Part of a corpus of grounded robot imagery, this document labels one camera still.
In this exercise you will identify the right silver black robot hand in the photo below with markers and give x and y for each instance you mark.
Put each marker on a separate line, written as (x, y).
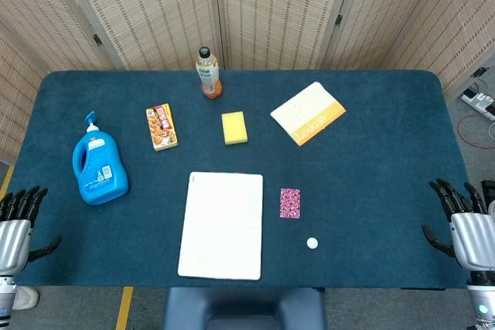
(473, 241)

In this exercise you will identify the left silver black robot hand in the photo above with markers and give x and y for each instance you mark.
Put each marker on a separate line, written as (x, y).
(13, 237)

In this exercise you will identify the small white round object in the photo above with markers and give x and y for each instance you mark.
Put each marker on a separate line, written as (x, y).
(312, 243)

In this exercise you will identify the pink patterned card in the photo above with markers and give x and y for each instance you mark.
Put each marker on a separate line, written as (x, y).
(290, 203)

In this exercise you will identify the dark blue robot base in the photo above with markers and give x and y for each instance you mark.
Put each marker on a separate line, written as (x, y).
(243, 307)

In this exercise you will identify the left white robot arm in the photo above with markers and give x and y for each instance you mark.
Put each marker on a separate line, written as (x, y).
(5, 299)

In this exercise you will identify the black box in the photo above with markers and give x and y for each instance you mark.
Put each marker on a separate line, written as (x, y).
(489, 189)

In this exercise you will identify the white shoe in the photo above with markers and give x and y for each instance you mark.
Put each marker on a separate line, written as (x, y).
(26, 298)

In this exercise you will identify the blue detergent pump bottle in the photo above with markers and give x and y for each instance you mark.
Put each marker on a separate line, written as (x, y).
(98, 175)

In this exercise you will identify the dark blue table cloth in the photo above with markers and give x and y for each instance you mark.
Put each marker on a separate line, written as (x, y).
(386, 175)

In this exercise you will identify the white power strip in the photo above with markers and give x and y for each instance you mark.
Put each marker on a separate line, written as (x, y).
(479, 103)

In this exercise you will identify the black screen hinge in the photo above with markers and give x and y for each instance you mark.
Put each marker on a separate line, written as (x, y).
(339, 20)
(97, 39)
(478, 72)

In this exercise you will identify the yellow curry food box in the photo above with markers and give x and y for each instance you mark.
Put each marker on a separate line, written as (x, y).
(162, 127)

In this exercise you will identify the white magnetic board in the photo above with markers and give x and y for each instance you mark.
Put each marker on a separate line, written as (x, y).
(222, 225)

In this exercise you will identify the cream and orange notebook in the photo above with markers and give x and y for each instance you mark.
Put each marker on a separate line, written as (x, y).
(305, 111)

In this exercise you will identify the yellow sponge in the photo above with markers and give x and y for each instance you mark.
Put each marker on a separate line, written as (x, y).
(234, 128)

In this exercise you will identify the orange drink plastic bottle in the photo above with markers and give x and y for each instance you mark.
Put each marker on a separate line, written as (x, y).
(209, 75)

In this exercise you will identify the bamboo folding screen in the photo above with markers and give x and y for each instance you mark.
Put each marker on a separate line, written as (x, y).
(154, 9)

